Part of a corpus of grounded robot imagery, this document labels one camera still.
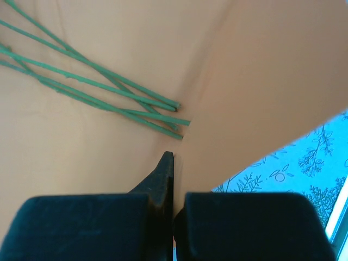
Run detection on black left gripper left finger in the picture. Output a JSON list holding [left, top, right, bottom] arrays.
[[0, 151, 175, 261]]

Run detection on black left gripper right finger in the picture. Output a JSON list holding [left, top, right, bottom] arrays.
[[173, 191, 337, 261]]

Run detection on artificial flower bunch green stems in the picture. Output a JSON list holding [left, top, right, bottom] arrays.
[[0, 0, 191, 141]]

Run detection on orange wrapping paper sheet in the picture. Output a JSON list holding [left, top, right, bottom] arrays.
[[0, 0, 348, 213]]

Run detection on leaf print tablecloth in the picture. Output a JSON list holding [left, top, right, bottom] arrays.
[[212, 110, 348, 231]]

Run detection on aluminium table edge rail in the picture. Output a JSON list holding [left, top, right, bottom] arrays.
[[325, 176, 348, 261]]

